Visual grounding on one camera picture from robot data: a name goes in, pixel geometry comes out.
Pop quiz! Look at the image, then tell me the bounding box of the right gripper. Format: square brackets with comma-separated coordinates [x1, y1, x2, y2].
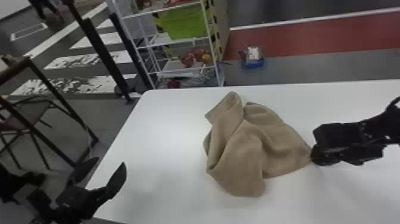
[310, 143, 386, 167]

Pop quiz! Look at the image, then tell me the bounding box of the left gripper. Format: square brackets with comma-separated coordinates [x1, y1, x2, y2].
[55, 156, 127, 222]

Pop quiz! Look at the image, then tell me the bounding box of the beige towel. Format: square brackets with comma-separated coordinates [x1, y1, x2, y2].
[202, 91, 313, 198]

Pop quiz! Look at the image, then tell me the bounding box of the black chair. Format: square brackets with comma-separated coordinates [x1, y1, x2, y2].
[0, 95, 55, 171]

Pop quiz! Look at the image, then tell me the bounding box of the black side table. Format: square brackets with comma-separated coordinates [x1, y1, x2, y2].
[0, 54, 100, 169]

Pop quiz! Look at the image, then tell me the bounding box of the blue basket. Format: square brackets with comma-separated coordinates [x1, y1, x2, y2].
[239, 46, 266, 70]

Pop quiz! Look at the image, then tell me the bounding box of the red snack packet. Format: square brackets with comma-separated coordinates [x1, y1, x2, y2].
[179, 51, 197, 69]

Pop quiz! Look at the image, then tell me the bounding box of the green basket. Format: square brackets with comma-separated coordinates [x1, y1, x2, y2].
[154, 4, 214, 41]

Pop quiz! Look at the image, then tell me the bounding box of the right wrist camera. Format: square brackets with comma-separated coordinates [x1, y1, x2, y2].
[312, 122, 364, 149]

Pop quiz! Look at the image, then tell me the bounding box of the white wire rack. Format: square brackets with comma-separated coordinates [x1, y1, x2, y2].
[105, 0, 226, 91]

